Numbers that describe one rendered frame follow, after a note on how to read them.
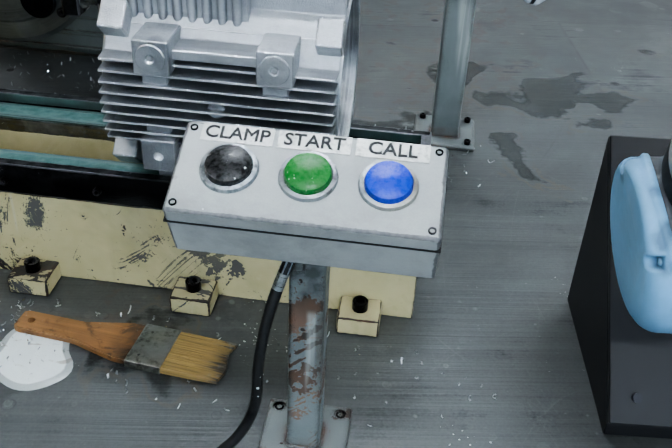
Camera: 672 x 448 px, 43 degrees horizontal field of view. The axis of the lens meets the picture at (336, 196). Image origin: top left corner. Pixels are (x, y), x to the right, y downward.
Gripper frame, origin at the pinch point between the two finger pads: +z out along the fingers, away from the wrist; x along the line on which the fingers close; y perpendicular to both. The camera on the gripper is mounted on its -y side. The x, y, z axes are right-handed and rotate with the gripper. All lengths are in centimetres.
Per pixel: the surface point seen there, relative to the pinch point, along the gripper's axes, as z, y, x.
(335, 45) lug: 9.7, -1.5, 14.4
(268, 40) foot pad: 11.1, -0.1, 19.4
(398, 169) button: 15.1, -18.4, 10.4
